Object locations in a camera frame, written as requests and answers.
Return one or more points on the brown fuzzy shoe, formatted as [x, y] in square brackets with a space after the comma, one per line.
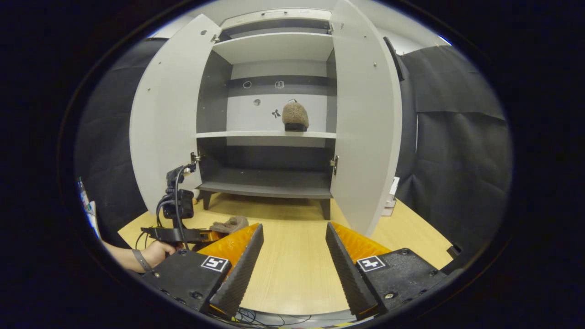
[295, 114]
[231, 225]

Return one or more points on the white shoe cabinet door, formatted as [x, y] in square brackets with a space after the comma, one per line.
[365, 137]
[169, 114]

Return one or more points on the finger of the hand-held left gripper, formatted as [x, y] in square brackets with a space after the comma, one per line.
[212, 236]

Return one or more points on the black wristband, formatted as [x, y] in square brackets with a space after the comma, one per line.
[141, 260]

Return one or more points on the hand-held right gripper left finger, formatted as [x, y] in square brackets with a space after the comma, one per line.
[240, 274]

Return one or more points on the white photo cover book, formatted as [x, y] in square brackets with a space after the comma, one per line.
[395, 186]

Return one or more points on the black backdrop cloth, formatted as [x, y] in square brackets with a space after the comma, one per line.
[457, 160]

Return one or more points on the white grey shoe cabinet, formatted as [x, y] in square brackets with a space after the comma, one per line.
[274, 45]

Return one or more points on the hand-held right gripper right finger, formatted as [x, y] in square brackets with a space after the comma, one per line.
[349, 274]

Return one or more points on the small black block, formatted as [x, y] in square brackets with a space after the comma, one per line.
[454, 251]

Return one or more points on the small ceiling light panel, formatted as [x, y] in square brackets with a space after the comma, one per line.
[444, 40]

